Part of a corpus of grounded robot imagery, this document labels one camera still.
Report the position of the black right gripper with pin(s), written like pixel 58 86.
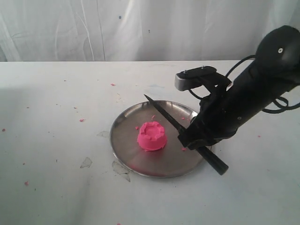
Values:
pixel 217 120

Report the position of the black knife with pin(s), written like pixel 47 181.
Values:
pixel 218 165

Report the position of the pink clay lump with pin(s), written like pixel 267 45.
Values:
pixel 151 136

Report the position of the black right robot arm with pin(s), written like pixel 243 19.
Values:
pixel 274 71

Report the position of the round steel plate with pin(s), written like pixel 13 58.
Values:
pixel 171 161

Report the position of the white backdrop sheet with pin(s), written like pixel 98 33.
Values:
pixel 138 30

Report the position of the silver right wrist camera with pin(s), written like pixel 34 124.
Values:
pixel 206 76

